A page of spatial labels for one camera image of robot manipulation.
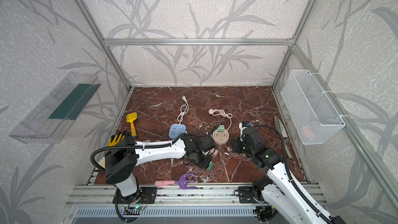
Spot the white power cord with plug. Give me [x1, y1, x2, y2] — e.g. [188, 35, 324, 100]
[177, 95, 189, 124]

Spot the light green plug cube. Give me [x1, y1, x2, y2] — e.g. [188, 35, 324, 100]
[217, 125, 225, 132]

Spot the yellow black work glove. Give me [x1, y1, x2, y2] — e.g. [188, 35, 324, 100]
[98, 130, 128, 169]

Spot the green sponge in bin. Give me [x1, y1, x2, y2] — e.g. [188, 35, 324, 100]
[49, 84, 101, 120]

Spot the blue square power strip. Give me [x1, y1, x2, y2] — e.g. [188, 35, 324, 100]
[169, 123, 187, 140]

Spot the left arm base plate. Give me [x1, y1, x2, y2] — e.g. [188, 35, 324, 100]
[113, 187, 157, 204]

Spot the clear plastic wall bin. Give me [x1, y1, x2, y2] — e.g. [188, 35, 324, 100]
[9, 72, 101, 144]

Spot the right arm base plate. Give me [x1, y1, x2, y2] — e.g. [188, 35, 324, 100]
[237, 186, 265, 204]

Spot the yellow toy shovel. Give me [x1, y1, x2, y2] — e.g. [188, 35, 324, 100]
[126, 113, 137, 138]

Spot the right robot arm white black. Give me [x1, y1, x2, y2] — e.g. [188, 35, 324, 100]
[234, 121, 345, 224]

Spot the pink plug cube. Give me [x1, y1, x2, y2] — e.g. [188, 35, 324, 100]
[209, 148, 219, 158]

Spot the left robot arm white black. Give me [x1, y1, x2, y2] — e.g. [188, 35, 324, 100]
[90, 126, 218, 198]

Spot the aluminium front rail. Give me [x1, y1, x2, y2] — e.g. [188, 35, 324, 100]
[65, 184, 324, 207]

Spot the pink item in basket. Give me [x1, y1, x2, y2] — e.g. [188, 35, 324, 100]
[302, 125, 315, 139]

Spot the white wire mesh basket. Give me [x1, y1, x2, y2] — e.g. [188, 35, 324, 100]
[282, 69, 345, 145]

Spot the teal plug cube right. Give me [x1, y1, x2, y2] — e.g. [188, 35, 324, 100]
[207, 162, 214, 170]

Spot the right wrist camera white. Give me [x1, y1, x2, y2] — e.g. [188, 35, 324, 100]
[239, 121, 251, 139]

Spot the purple pink toy rake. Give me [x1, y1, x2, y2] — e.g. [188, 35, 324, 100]
[154, 173, 197, 190]

